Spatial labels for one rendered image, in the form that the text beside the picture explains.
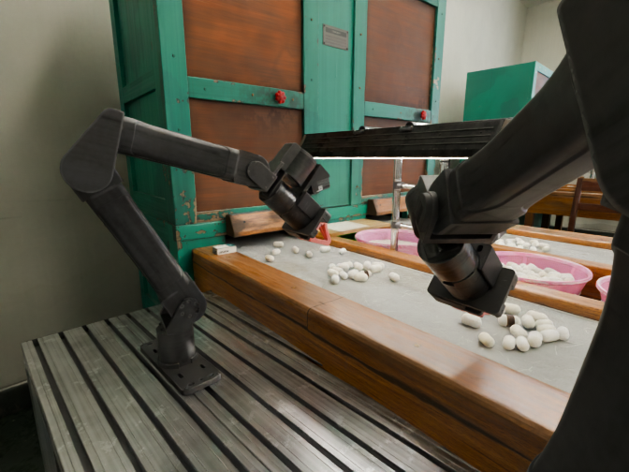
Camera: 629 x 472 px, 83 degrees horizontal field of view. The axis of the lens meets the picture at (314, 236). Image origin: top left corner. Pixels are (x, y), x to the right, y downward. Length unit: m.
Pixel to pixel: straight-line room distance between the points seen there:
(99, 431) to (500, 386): 0.54
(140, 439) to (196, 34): 1.02
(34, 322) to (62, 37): 1.17
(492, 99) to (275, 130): 2.63
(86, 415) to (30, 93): 1.40
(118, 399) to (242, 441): 0.23
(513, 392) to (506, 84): 3.26
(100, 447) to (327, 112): 1.22
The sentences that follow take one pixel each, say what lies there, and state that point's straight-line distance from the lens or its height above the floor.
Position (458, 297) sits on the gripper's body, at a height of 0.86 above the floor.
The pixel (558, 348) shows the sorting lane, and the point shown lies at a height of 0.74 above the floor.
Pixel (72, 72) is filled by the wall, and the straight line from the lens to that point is 1.88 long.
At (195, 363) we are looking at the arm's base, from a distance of 0.71.
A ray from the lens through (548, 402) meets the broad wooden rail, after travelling 0.53.
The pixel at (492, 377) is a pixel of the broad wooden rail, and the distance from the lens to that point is 0.54.
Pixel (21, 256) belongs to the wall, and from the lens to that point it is 1.85.
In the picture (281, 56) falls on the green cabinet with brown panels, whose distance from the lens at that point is 1.36.
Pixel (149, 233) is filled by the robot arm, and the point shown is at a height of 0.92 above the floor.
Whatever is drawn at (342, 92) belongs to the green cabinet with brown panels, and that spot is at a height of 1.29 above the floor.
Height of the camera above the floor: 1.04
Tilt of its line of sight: 12 degrees down
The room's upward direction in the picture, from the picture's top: straight up
